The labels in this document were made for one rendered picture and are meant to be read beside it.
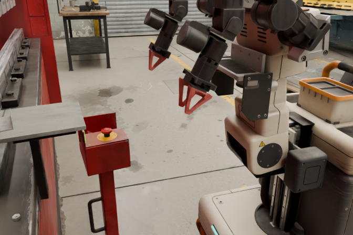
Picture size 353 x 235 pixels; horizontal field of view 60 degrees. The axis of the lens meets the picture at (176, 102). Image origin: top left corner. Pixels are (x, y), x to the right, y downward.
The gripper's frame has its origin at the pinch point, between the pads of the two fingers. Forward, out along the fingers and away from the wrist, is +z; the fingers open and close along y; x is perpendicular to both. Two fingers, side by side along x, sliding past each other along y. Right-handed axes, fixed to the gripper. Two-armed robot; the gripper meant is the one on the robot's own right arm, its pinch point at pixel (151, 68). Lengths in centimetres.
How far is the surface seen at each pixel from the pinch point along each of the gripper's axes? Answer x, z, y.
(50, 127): -30, 15, 47
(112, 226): 11, 68, 9
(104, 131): -9.7, 26.1, 12.6
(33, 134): -33, 16, 49
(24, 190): -30, 29, 51
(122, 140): -3.2, 26.3, 15.6
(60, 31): -36, 108, -718
